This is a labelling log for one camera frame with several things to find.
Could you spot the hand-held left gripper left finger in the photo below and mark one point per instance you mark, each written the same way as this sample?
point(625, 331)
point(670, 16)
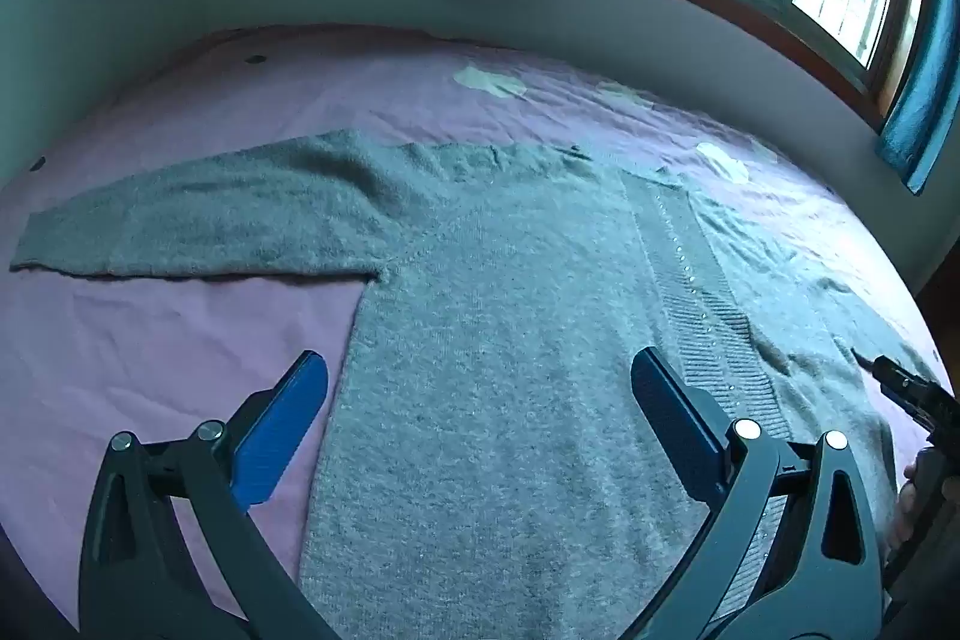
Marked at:
point(277, 430)

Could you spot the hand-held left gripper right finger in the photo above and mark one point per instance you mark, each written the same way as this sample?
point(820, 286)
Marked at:
point(675, 415)

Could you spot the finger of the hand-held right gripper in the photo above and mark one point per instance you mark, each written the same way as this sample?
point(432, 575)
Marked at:
point(904, 389)

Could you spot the grey knit sweater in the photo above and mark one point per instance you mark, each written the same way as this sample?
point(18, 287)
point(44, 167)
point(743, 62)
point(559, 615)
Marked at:
point(487, 310)

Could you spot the person's right hand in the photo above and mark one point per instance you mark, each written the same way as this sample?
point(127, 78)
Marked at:
point(906, 505)

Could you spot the pink polka-dot bedsheet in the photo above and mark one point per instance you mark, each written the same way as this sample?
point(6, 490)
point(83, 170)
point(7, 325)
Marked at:
point(187, 340)

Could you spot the teal curtain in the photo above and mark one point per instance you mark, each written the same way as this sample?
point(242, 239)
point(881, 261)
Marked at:
point(922, 115)

